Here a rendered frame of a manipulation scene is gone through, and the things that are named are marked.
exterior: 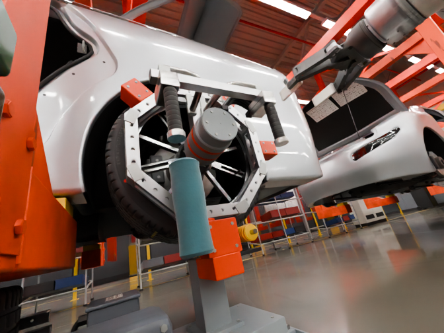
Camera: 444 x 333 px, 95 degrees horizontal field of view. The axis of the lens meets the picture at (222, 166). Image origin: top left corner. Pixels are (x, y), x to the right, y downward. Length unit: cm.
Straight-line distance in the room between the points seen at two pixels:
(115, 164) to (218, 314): 62
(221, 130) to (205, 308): 60
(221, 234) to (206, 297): 25
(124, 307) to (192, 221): 23
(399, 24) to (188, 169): 52
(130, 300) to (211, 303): 35
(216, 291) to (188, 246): 35
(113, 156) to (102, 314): 45
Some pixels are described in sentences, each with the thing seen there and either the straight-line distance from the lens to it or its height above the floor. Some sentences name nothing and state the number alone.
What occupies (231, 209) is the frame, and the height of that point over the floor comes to 60.
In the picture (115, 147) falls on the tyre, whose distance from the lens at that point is 80.
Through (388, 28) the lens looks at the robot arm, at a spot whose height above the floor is 80.
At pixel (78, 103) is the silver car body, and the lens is 99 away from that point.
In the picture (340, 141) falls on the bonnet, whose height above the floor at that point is 176.
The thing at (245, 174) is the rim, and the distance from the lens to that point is 92.
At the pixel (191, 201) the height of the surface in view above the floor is 61.
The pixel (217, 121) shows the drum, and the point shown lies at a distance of 66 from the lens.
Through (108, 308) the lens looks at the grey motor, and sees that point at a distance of 58.
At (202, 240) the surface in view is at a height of 51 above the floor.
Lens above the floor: 50
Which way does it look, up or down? 20 degrees up
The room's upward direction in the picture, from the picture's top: 12 degrees counter-clockwise
